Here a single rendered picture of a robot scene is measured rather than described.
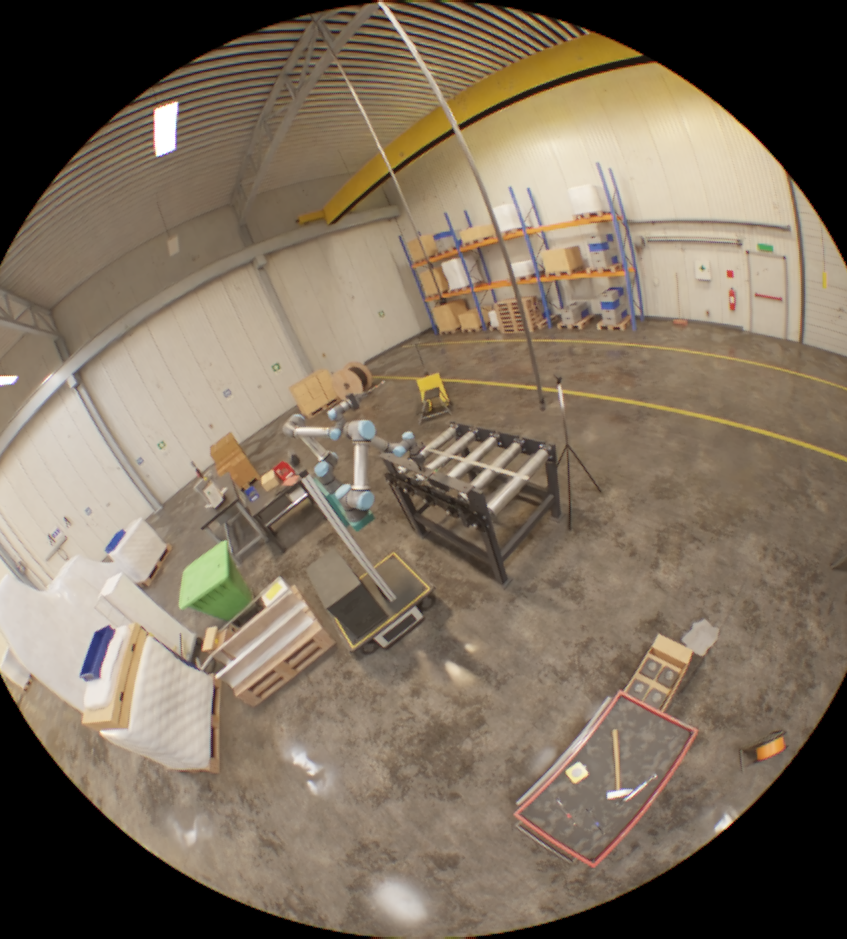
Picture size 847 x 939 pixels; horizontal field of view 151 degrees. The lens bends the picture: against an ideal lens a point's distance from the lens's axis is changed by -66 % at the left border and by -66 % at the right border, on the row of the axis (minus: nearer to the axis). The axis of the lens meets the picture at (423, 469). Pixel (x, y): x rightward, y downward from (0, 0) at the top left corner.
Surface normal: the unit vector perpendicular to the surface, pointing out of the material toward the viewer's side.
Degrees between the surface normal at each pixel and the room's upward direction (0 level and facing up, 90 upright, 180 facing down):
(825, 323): 90
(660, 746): 0
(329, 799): 0
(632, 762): 0
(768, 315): 90
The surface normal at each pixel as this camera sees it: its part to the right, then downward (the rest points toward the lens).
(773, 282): -0.72, 0.58
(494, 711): -0.33, -0.78
